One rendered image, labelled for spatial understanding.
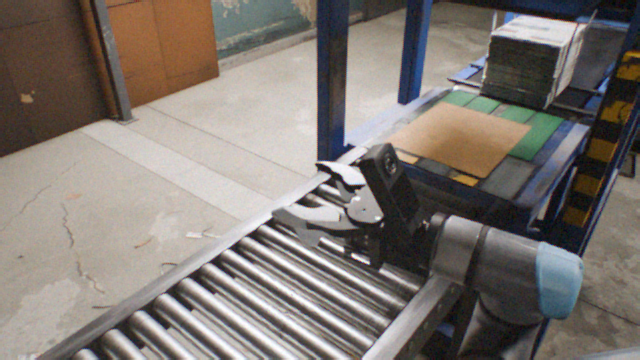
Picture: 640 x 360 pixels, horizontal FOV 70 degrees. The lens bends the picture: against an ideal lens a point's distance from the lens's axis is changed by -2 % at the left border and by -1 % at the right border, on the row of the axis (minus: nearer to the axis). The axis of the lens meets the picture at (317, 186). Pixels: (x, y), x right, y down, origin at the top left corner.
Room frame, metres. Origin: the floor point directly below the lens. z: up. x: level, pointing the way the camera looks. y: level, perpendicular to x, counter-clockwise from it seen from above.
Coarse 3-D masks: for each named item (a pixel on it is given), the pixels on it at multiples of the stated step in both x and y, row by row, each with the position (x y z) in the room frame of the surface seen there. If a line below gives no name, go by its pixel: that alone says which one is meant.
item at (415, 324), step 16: (496, 208) 1.05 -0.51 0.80; (512, 208) 1.07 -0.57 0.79; (496, 224) 0.98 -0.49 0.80; (432, 288) 0.75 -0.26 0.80; (448, 288) 0.75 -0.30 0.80; (464, 288) 0.85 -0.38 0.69; (416, 304) 0.70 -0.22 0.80; (432, 304) 0.70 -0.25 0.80; (448, 304) 0.77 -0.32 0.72; (400, 320) 0.65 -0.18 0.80; (416, 320) 0.65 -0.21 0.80; (432, 320) 0.70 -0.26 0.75; (384, 336) 0.61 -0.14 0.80; (400, 336) 0.61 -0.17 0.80; (416, 336) 0.63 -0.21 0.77; (368, 352) 0.57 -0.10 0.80; (384, 352) 0.57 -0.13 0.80; (400, 352) 0.58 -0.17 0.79; (416, 352) 0.65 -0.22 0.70
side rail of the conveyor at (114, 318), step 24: (288, 192) 1.13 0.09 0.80; (312, 192) 1.15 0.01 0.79; (264, 216) 1.02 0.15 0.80; (216, 240) 0.91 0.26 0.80; (240, 240) 0.92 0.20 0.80; (192, 264) 0.82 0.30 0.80; (216, 264) 0.85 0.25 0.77; (144, 288) 0.74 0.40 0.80; (168, 288) 0.75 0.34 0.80; (120, 312) 0.67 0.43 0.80; (72, 336) 0.61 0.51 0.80; (96, 336) 0.61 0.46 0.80
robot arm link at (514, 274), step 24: (480, 240) 0.39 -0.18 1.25; (504, 240) 0.39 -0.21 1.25; (528, 240) 0.39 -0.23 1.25; (480, 264) 0.37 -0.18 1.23; (504, 264) 0.36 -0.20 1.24; (528, 264) 0.36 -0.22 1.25; (552, 264) 0.35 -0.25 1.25; (576, 264) 0.35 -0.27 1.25; (480, 288) 0.36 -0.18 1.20; (504, 288) 0.35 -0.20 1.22; (528, 288) 0.34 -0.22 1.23; (552, 288) 0.33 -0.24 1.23; (576, 288) 0.33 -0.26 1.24; (504, 312) 0.35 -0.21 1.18; (528, 312) 0.34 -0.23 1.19; (552, 312) 0.33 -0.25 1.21
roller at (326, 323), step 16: (224, 256) 0.86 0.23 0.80; (240, 256) 0.86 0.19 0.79; (240, 272) 0.81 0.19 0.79; (256, 272) 0.80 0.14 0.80; (256, 288) 0.77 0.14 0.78; (272, 288) 0.75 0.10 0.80; (288, 288) 0.75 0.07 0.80; (288, 304) 0.71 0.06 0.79; (304, 304) 0.70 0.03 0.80; (304, 320) 0.67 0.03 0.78; (320, 320) 0.66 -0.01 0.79; (336, 320) 0.65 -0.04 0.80; (336, 336) 0.62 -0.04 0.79; (352, 336) 0.61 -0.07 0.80; (368, 336) 0.62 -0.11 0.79; (352, 352) 0.59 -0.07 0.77
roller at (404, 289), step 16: (272, 224) 1.00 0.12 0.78; (288, 224) 0.98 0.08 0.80; (320, 240) 0.92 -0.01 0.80; (336, 256) 0.87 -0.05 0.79; (352, 256) 0.85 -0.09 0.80; (352, 272) 0.83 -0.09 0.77; (368, 272) 0.81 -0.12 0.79; (384, 272) 0.80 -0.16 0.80; (384, 288) 0.77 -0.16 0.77; (400, 288) 0.75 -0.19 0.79; (416, 288) 0.75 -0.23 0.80
